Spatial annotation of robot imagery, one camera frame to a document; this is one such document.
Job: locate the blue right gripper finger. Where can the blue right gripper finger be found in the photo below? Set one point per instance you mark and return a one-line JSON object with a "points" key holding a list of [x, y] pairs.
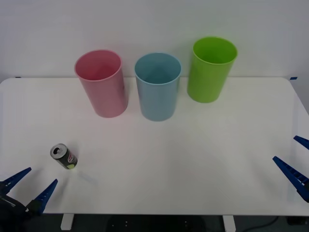
{"points": [[290, 174], [303, 141]]}

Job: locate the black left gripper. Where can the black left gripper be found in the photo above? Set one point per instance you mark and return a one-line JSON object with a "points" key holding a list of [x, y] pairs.
{"points": [[10, 205]]}

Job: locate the black drink can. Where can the black drink can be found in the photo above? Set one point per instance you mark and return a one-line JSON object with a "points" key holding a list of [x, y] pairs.
{"points": [[65, 157]]}

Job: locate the white table leg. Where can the white table leg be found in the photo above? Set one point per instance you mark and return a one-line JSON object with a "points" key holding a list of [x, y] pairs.
{"points": [[229, 223], [66, 222]]}

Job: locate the green plastic bin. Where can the green plastic bin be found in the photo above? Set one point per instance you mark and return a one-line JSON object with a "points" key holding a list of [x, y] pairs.
{"points": [[205, 82]]}

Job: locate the pink plastic bin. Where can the pink plastic bin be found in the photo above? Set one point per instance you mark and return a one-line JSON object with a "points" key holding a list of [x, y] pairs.
{"points": [[106, 96]]}

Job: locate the pale blue plastic bin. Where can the pale blue plastic bin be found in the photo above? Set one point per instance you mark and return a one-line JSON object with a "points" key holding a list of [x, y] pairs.
{"points": [[158, 101]]}

